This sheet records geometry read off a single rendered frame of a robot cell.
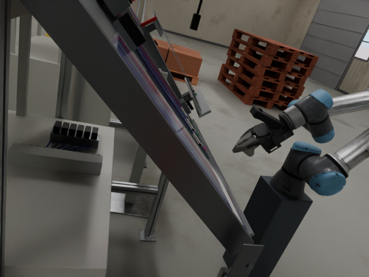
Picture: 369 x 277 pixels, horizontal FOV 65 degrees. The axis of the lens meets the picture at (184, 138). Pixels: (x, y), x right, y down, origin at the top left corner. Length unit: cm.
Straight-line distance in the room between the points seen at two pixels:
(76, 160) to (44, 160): 9
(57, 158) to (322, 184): 92
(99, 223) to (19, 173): 29
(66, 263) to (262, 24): 1247
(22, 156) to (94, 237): 34
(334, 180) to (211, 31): 1095
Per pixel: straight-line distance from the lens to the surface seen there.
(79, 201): 85
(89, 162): 93
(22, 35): 116
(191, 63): 482
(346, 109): 130
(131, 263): 154
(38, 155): 94
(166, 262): 159
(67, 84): 121
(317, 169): 123
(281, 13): 1323
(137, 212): 178
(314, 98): 105
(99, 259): 72
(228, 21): 1213
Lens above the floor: 117
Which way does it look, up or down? 24 degrees down
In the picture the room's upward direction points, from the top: 18 degrees clockwise
